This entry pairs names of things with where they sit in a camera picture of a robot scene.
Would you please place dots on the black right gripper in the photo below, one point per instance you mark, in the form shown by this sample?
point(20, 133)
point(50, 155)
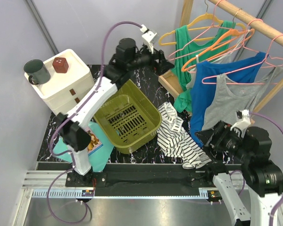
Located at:
point(216, 135)

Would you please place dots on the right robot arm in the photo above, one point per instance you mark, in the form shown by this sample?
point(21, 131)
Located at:
point(264, 179)

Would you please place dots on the dark green mug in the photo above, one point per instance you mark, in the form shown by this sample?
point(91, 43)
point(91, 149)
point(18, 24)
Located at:
point(37, 72)

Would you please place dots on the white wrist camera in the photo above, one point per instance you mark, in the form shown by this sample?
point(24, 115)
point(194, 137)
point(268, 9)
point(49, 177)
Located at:
point(243, 121)
point(149, 37)

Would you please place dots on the dark red cube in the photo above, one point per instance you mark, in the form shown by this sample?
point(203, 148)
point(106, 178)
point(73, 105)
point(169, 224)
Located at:
point(60, 65)

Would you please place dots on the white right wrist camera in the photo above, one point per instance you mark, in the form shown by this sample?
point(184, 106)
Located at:
point(243, 121)

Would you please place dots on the black white striped tank top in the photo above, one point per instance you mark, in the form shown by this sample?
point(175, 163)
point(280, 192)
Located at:
point(175, 142)

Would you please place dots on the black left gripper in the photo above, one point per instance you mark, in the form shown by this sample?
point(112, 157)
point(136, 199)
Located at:
point(163, 65)

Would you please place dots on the olive green plastic basket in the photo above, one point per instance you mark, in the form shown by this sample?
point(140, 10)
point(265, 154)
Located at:
point(129, 119)

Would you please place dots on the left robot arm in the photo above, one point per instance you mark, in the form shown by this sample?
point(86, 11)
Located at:
point(73, 124)

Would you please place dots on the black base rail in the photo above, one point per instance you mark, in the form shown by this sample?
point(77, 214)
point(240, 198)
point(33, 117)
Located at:
point(116, 174)

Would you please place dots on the light grey tank top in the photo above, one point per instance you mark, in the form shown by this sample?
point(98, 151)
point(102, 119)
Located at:
point(223, 58)

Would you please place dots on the orange plastic hanger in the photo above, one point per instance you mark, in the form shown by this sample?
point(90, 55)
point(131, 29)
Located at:
point(220, 41)

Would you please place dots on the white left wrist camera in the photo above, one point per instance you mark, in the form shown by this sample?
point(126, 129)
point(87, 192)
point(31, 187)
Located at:
point(149, 37)

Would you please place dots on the white cable duct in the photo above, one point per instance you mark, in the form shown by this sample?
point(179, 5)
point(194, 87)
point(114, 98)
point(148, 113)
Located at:
point(197, 193)

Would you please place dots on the pink hanger under grey top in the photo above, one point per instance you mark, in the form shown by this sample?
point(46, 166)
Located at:
point(248, 68)

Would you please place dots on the blue tank top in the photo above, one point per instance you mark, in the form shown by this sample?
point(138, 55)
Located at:
point(208, 75)

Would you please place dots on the white drawer unit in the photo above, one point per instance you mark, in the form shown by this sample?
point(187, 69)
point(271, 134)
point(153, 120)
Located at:
point(65, 90)

